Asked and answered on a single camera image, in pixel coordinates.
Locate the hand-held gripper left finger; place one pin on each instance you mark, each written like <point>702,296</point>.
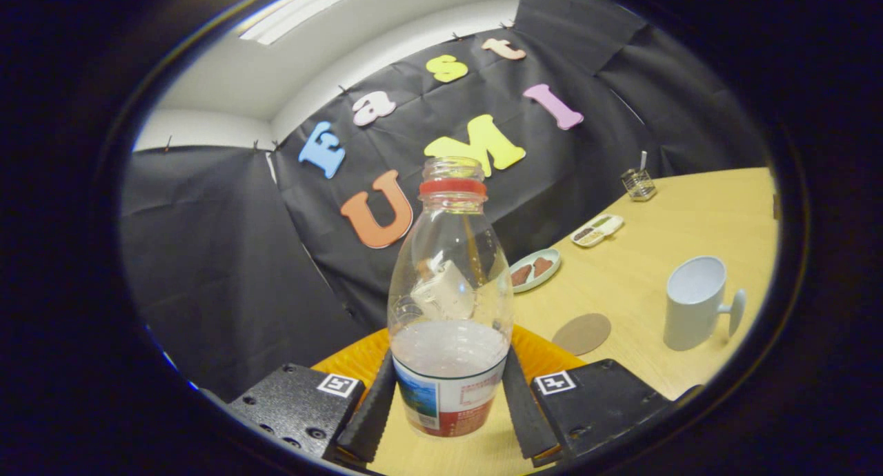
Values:
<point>372,414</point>

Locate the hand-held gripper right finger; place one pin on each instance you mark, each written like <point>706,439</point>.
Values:
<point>524,414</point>

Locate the clear plastic juice bottle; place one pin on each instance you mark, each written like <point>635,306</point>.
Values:
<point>448,379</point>

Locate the round brown coaster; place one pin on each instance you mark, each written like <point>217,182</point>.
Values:
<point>581,334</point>

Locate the white cup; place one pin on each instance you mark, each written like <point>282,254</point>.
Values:
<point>690,310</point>

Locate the pale green plate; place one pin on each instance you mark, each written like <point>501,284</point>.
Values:
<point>546,281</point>

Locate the brown food piece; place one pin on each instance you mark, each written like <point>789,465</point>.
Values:
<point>543,266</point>
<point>521,275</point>

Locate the small oval divided dish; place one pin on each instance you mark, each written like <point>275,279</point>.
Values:
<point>597,230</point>

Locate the black backdrop cloth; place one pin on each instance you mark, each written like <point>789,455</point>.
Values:
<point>227,269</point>

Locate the wooden table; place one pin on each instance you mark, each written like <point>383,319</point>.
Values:
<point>690,214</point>

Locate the long ceiling light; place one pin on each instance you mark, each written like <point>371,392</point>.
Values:
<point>296,17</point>

